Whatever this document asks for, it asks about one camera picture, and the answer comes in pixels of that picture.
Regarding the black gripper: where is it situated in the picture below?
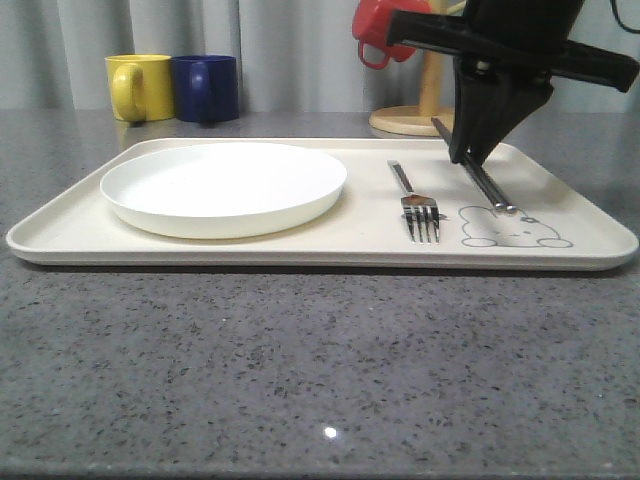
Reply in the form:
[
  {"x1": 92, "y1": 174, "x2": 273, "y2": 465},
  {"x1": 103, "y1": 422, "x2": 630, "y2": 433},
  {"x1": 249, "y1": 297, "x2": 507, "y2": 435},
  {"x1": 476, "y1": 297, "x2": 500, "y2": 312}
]
[{"x1": 388, "y1": 1, "x2": 639, "y2": 165}]

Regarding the silver fork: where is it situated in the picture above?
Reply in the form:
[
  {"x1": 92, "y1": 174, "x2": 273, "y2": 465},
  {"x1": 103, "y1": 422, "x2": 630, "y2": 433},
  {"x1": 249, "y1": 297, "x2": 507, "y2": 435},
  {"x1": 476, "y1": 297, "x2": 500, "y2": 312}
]
[{"x1": 388, "y1": 160, "x2": 440, "y2": 245}]

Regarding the beige rabbit serving tray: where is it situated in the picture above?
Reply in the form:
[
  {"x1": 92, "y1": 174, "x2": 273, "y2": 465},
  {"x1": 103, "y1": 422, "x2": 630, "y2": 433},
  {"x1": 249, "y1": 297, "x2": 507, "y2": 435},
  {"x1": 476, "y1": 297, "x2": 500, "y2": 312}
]
[{"x1": 6, "y1": 138, "x2": 639, "y2": 271}]

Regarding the dark blue mug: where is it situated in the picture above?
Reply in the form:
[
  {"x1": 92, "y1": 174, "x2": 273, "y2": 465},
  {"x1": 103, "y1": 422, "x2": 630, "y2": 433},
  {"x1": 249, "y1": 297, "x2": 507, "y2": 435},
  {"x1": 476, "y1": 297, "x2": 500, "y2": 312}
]
[{"x1": 170, "y1": 55, "x2": 240, "y2": 123}]

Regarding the yellow mug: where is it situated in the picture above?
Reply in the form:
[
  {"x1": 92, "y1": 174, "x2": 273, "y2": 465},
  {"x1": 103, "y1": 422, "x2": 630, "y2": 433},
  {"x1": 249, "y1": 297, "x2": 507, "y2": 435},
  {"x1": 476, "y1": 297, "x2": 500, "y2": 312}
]
[{"x1": 105, "y1": 54, "x2": 175, "y2": 123}]

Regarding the black cable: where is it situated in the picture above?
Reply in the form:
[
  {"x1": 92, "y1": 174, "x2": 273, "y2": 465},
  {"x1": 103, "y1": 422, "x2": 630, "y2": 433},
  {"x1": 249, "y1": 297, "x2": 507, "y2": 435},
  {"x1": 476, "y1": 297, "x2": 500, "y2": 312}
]
[{"x1": 608, "y1": 0, "x2": 640, "y2": 35}]

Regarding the silver metal chopstick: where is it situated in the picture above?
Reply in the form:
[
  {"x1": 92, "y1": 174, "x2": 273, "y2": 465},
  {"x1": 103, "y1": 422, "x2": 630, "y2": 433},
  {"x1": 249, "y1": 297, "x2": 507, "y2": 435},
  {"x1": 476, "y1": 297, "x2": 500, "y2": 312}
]
[
  {"x1": 465, "y1": 154, "x2": 518, "y2": 214},
  {"x1": 431, "y1": 117, "x2": 512, "y2": 212}
]

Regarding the red mug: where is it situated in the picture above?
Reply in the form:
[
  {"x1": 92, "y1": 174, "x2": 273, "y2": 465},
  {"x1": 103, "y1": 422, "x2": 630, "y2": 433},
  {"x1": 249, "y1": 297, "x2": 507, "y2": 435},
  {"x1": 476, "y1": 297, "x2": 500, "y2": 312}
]
[{"x1": 351, "y1": 0, "x2": 433, "y2": 70}]

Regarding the wooden mug tree stand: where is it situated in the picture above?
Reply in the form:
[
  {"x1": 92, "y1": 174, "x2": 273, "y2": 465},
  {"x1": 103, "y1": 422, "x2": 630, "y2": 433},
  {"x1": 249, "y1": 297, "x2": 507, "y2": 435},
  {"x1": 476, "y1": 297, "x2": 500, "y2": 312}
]
[{"x1": 369, "y1": 1, "x2": 466, "y2": 137}]

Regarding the white round plate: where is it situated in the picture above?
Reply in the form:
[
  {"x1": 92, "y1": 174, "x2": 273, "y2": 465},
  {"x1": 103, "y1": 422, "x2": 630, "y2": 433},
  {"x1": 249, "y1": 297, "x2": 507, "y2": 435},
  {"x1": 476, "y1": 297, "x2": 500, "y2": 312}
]
[{"x1": 100, "y1": 142, "x2": 347, "y2": 239}]

